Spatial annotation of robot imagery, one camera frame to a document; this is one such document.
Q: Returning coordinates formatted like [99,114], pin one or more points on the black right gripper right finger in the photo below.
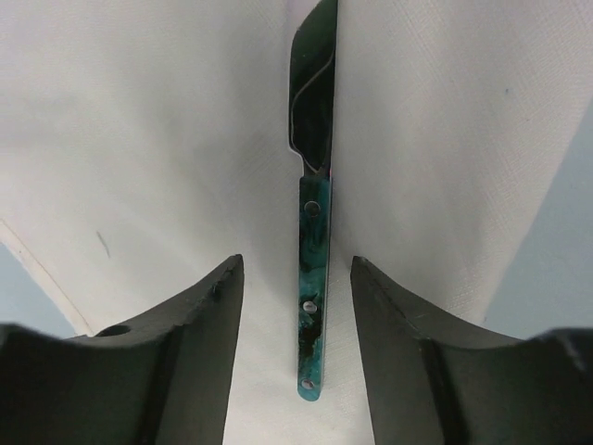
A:
[433,378]

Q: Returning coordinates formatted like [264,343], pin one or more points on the white cloth napkin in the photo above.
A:
[143,142]

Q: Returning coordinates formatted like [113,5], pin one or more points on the teal handled table knife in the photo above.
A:
[311,86]

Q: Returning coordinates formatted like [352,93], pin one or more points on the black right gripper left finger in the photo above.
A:
[161,377]

